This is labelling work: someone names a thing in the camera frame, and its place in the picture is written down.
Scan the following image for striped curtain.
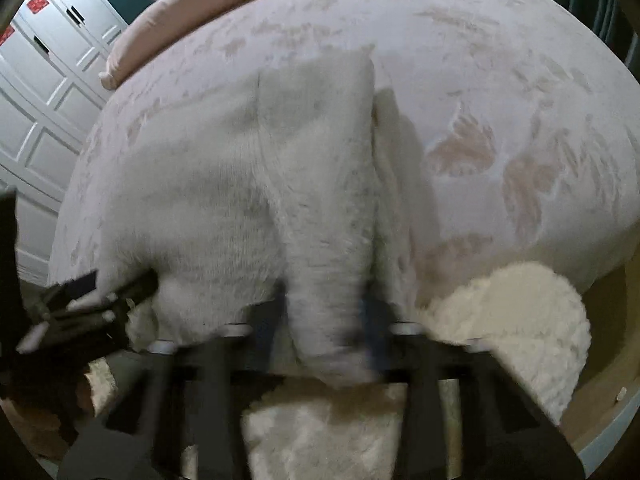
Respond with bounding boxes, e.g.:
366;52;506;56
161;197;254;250
565;0;640;76

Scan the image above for pink pillow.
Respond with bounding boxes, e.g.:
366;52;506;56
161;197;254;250
99;0;501;91

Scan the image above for bed with patterned cover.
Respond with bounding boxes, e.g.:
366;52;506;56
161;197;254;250
47;0;640;311

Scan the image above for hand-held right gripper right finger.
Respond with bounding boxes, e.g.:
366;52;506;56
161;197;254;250
357;285;586;480

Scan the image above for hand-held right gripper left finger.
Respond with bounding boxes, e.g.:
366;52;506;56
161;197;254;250
57;280;288;480

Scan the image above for white fluffy rug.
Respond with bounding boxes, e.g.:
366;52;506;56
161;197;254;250
82;260;591;480

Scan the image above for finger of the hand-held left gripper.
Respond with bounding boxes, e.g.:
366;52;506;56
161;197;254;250
42;270;101;311
102;269;160;311

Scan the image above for white knitted cardigan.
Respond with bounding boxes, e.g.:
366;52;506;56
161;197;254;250
97;45;441;391

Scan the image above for white wardrobe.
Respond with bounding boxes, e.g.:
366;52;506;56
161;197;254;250
0;0;128;286

